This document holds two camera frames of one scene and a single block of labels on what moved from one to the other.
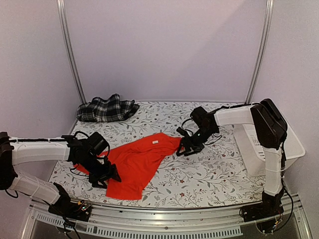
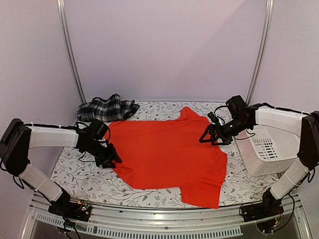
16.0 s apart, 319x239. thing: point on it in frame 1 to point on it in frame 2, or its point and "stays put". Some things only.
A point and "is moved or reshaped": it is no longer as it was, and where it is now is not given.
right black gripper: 192,145 to 212,129
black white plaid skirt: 108,109 stays put
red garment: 135,162 is moved or reshaped
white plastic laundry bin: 252,152 stays put
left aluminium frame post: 62,11 stays put
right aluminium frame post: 269,9 stays put
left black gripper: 109,172 to 112,153
